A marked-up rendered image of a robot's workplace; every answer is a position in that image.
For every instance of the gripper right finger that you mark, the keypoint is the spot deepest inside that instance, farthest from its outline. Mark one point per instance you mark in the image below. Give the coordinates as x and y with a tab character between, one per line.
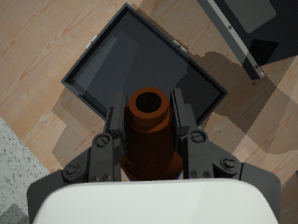
204	159

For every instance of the brown bottle with blue label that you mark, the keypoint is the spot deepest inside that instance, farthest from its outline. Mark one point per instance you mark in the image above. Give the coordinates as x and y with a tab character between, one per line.
151	155

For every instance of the dark grey tray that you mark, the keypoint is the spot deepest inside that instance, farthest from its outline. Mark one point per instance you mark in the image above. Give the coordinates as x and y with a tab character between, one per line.
130	54

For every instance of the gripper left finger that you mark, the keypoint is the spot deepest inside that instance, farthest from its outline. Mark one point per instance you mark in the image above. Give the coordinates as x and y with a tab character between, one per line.
96	164

